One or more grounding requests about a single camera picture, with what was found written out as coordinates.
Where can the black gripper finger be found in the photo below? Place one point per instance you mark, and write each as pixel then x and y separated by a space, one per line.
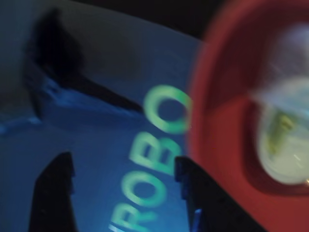
pixel 212 210
pixel 53 205

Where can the small cream cup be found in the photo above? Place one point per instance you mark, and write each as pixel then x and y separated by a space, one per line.
pixel 289 169

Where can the grey WOWROBO mat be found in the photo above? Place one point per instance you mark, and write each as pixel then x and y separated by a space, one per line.
pixel 108 157

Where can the red bowl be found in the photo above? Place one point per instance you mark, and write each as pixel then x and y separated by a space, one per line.
pixel 217 120

